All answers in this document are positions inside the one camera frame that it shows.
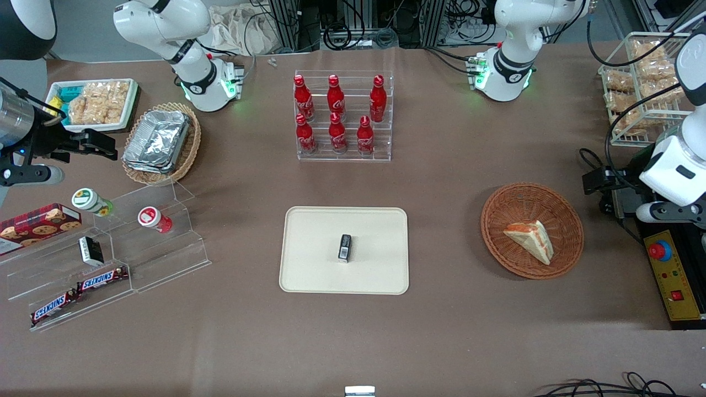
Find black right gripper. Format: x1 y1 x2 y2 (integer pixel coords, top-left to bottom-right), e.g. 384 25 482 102
19 119 119 166

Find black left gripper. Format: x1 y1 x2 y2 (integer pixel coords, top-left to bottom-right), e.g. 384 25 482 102
582 164 645 195

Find triangular sandwich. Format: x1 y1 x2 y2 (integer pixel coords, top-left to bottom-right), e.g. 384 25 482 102
502 219 554 266

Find white snack tray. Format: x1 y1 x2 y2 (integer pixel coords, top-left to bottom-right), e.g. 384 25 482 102
45 78 140 133

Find brown wicker basket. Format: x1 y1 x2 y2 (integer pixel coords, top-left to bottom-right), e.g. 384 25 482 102
480 182 585 281

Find light wicker basket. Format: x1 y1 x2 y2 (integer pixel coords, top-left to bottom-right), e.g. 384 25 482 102
121 101 202 186

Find beige plastic tray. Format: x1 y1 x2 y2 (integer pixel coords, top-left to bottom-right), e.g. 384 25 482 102
279 206 410 296

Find black table appliance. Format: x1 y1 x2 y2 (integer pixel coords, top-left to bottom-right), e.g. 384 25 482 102
598 144 706 331

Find clear rice cracker bag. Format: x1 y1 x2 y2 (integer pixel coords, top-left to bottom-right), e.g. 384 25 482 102
68 81 131 126

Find green lid cup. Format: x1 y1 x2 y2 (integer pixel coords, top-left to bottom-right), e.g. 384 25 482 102
71 187 114 217

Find stacked foil containers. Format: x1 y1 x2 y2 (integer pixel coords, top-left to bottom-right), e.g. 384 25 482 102
122 109 191 176

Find teal snack packet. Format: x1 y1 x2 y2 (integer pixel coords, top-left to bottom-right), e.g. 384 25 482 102
54 84 84 104

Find clear fried snack bag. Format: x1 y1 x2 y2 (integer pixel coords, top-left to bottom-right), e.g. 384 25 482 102
605 69 636 93
630 39 669 62
607 91 649 136
637 58 682 105

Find red lid cup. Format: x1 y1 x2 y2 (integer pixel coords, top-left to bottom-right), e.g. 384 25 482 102
137 206 174 234

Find red cookie box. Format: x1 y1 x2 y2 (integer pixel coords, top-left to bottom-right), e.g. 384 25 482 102
0 203 83 256

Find black and white box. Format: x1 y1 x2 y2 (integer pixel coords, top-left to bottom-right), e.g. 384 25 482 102
78 235 105 267

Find clear acrylic stepped stand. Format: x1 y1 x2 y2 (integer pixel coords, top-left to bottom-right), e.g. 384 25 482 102
0 179 212 332

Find yellow control panel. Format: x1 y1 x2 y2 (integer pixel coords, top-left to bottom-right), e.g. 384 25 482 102
643 229 704 323

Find snickers bar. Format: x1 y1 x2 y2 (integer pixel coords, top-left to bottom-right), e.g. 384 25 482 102
30 290 78 326
75 266 130 294

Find beige cloth bag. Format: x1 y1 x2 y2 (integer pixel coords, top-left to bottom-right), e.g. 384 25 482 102
207 4 277 57

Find red cola bottle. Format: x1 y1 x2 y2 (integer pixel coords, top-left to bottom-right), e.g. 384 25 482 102
327 74 346 122
328 112 348 154
369 74 388 123
356 115 376 156
295 113 318 155
293 74 315 122

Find clear acrylic bottle rack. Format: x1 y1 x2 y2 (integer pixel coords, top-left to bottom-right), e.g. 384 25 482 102
293 69 394 163

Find black appliance cable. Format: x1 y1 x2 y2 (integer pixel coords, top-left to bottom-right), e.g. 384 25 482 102
577 147 645 246

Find white wire rack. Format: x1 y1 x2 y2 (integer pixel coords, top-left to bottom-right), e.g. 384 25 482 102
598 31 698 148

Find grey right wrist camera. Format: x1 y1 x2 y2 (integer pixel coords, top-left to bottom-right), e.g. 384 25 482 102
0 164 65 187

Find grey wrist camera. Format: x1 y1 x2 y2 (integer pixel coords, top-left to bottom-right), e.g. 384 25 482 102
0 164 65 187
635 201 706 224

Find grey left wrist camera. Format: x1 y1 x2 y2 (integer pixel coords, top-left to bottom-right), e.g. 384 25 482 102
635 201 706 224

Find black table edge cables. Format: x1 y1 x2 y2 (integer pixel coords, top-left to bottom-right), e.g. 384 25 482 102
531 372 706 397

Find coiled black background cable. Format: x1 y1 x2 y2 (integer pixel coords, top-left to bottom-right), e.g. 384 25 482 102
322 22 354 51

